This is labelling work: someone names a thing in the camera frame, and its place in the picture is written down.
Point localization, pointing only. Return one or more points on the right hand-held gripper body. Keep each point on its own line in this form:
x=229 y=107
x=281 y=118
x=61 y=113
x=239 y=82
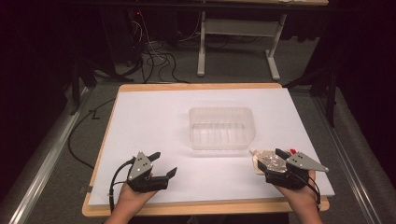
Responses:
x=299 y=171

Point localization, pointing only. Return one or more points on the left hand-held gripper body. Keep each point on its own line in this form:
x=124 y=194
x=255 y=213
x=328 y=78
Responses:
x=141 y=174

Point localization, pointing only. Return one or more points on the person's left hand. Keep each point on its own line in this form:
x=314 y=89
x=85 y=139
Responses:
x=134 y=196

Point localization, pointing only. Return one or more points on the person's right hand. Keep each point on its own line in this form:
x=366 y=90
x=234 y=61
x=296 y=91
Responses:
x=299 y=194

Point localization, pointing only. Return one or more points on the small red cap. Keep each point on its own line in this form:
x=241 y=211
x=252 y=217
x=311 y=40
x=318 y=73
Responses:
x=293 y=151

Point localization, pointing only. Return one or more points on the white sheet mat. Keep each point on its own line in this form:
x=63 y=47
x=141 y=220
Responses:
x=155 y=124

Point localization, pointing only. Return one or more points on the clear plastic container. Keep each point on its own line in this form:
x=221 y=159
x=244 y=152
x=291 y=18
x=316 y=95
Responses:
x=221 y=129

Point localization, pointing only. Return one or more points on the black metal stand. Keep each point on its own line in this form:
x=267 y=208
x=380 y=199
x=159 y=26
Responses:
x=330 y=87
x=81 y=81

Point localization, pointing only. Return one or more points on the metal floor rail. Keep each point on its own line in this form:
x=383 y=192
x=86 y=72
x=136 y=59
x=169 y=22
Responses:
x=40 y=168
x=342 y=155

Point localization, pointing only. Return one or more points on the white metal desk frame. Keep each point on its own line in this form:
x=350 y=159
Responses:
x=239 y=27

